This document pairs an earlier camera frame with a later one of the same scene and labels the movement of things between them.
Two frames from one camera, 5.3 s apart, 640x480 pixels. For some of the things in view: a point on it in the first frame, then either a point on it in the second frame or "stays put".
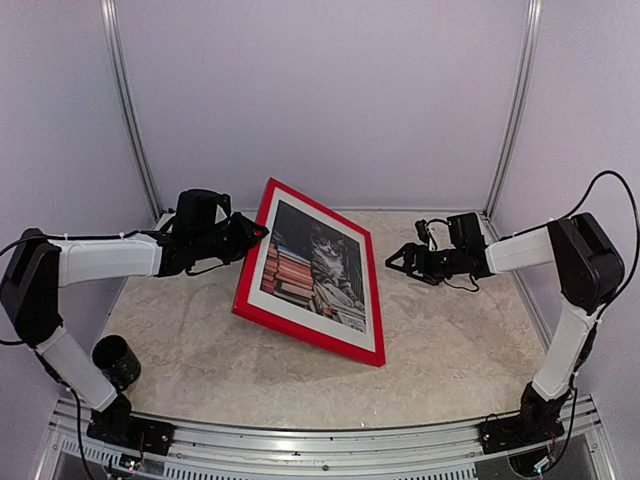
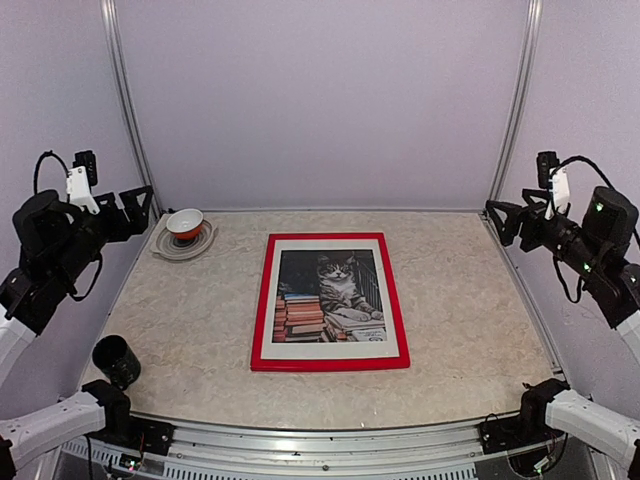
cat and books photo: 315,266 to 328,295
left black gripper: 247,237 to 121,231
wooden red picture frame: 341,346 to 385,362
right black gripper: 410,249 to 533,214
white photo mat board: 273,304 to 326,349
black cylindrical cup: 117,360 stays put
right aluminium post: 534,11 stays put
